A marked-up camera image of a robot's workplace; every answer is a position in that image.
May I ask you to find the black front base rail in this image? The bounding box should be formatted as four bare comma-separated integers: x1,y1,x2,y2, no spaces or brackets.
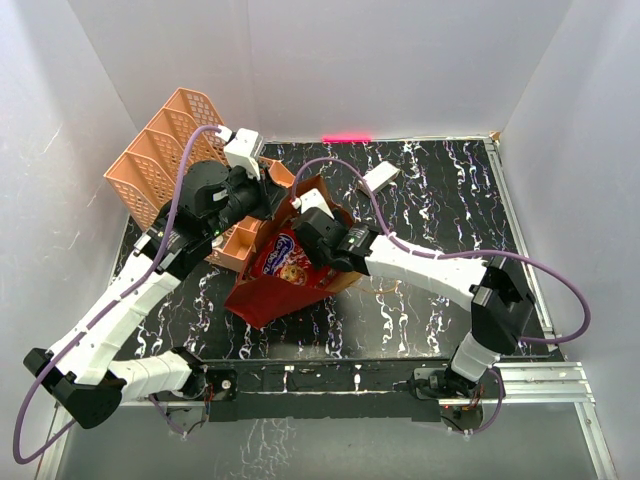
149,357,506,426

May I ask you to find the red cookie snack bag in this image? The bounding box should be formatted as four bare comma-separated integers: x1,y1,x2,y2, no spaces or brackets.
249,226,338,289

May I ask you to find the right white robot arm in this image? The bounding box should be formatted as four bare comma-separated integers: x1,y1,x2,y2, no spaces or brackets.
293,207,536,398

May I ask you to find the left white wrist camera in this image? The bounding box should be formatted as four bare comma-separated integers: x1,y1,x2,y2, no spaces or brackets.
218,128,264,179

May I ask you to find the small white cardboard box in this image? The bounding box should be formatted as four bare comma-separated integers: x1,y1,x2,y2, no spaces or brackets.
358,161,400,195

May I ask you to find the peach plastic file organizer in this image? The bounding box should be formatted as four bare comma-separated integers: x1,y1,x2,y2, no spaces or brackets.
104,88,294,272

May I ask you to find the red paper bag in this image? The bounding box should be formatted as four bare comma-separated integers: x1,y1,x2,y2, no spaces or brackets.
224,198,362,329

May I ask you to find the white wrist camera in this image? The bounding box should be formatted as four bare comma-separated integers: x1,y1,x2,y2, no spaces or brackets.
218,128,264,179
291,188,333,218

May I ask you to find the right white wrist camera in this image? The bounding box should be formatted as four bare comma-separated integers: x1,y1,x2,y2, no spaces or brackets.
291,188,333,218

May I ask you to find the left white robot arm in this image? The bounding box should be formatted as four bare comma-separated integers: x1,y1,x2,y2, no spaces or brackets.
23,161,287,429

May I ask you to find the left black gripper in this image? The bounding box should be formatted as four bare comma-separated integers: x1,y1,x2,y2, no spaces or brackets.
206,159,289,239

